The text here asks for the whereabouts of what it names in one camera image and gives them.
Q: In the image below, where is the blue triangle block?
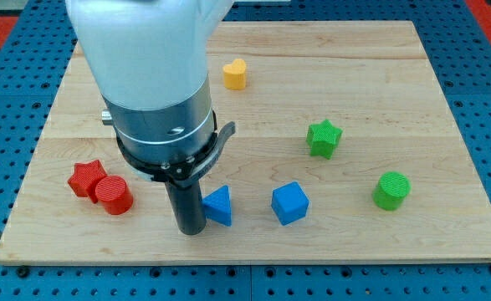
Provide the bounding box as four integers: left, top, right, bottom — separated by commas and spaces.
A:
202, 186, 232, 227

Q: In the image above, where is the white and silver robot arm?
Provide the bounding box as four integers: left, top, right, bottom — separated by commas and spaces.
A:
66, 0, 233, 164

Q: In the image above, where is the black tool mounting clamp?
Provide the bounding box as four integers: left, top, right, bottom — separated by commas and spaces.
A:
116, 121, 236, 188

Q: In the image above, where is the red cylinder block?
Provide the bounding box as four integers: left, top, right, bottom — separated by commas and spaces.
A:
95, 176, 134, 215

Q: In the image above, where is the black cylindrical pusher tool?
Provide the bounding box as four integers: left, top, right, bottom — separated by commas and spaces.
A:
165, 180, 207, 236

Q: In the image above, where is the blue cube block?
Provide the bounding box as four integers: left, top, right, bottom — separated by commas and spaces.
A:
271, 181, 309, 226

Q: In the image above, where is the green cylinder block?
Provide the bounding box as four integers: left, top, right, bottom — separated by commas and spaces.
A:
371, 171, 412, 211

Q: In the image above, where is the yellow heart block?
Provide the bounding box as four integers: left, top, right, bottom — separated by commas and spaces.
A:
222, 59, 247, 90

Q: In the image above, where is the green star block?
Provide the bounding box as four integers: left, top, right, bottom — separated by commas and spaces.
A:
306, 120, 343, 160

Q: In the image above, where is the wooden board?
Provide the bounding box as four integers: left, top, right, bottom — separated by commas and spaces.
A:
0, 21, 491, 266

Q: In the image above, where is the red star block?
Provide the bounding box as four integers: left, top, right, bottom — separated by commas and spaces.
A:
67, 160, 107, 203

